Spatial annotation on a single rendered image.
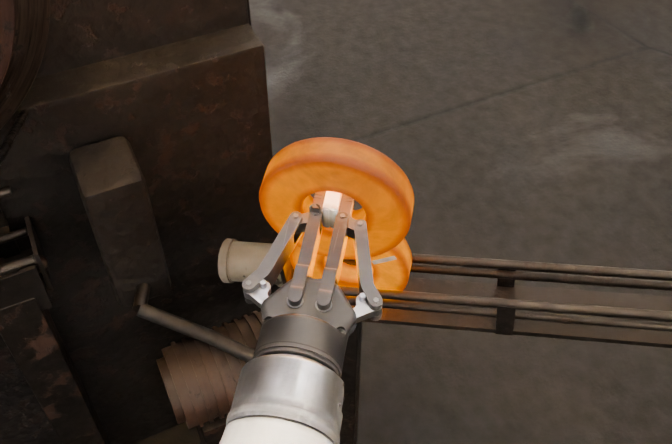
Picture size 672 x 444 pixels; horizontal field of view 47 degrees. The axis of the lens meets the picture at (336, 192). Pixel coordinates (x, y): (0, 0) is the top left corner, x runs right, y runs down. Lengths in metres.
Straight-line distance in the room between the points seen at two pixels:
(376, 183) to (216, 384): 0.50
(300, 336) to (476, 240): 1.36
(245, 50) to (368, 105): 1.29
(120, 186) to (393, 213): 0.38
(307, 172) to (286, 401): 0.23
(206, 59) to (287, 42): 1.54
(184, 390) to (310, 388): 0.53
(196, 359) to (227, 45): 0.44
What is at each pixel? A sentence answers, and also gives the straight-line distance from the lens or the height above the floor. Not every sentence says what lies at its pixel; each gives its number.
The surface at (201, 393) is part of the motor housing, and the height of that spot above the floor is 0.51.
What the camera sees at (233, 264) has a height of 0.68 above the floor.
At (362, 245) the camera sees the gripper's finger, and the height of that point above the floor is 0.93.
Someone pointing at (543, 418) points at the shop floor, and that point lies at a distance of 1.72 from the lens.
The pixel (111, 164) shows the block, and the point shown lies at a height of 0.80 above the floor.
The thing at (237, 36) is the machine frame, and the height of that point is 0.87.
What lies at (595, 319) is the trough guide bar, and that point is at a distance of 1.00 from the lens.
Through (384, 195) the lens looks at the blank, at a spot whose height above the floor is 0.95.
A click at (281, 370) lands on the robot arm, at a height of 0.96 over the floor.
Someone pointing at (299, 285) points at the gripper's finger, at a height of 0.93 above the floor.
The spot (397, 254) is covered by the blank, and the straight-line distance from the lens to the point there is 0.94.
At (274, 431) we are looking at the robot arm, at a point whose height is 0.95.
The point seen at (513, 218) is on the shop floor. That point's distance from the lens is 2.03.
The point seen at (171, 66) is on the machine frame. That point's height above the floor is 0.87.
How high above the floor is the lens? 1.48
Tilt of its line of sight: 46 degrees down
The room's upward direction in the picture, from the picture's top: straight up
